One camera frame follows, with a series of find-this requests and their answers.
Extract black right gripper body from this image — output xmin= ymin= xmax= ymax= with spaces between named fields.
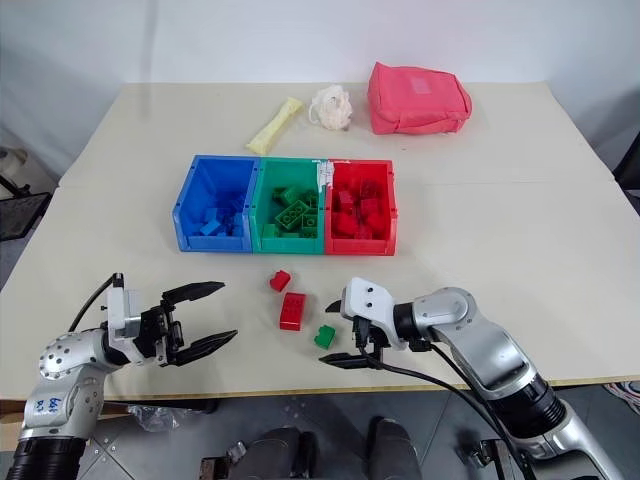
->
xmin=350 ymin=314 xmax=397 ymax=359

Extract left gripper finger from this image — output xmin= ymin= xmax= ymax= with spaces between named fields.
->
xmin=160 ymin=281 xmax=227 ymax=308
xmin=167 ymin=328 xmax=239 ymax=367

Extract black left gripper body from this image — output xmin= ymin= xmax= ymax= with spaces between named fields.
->
xmin=132 ymin=298 xmax=186 ymax=369

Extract large red block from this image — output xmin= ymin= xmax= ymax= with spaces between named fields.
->
xmin=278 ymin=291 xmax=308 ymax=332

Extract red plastic bin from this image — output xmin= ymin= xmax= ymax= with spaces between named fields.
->
xmin=323 ymin=158 xmax=402 ymax=257

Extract clear plastic wrap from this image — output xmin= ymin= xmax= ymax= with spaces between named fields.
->
xmin=126 ymin=399 xmax=212 ymax=434

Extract dark rounded shape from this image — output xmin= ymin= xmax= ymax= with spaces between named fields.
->
xmin=243 ymin=424 xmax=322 ymax=480
xmin=366 ymin=416 xmax=422 ymax=480

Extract large green block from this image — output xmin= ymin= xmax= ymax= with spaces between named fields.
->
xmin=273 ymin=198 xmax=308 ymax=234

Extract blue plastic bin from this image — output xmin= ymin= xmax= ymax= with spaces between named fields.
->
xmin=172 ymin=153 xmax=262 ymax=254

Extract dark green block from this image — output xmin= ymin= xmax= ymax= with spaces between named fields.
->
xmin=270 ymin=186 xmax=302 ymax=207

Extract white torn paper label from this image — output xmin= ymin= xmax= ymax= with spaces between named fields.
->
xmin=311 ymin=159 xmax=335 ymax=189

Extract green plastic bin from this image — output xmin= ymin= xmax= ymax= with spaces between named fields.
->
xmin=249 ymin=156 xmax=329 ymax=255

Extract black mesh stand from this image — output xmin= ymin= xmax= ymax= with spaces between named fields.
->
xmin=0 ymin=144 xmax=52 ymax=245

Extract pale yellow packet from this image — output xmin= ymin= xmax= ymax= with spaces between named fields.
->
xmin=244 ymin=97 xmax=306 ymax=155

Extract white mesh ball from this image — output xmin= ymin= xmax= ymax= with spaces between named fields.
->
xmin=307 ymin=84 xmax=354 ymax=133

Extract pink fabric pouch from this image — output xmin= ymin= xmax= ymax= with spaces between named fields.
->
xmin=367 ymin=60 xmax=474 ymax=136

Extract colourful patterned cloth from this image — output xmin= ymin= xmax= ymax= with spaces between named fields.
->
xmin=601 ymin=381 xmax=640 ymax=402

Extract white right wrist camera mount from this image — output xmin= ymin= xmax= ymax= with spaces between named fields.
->
xmin=341 ymin=276 xmax=407 ymax=350

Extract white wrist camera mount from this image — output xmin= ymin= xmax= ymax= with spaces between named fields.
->
xmin=102 ymin=287 xmax=146 ymax=361
xmin=341 ymin=276 xmax=407 ymax=350

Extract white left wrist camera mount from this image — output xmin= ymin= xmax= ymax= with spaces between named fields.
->
xmin=102 ymin=287 xmax=146 ymax=361

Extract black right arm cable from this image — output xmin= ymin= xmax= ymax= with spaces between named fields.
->
xmin=357 ymin=339 xmax=531 ymax=480

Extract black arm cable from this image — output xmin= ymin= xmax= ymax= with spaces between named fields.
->
xmin=357 ymin=339 xmax=531 ymax=480
xmin=67 ymin=272 xmax=125 ymax=334

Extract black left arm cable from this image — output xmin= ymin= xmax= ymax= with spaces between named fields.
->
xmin=67 ymin=272 xmax=125 ymax=334

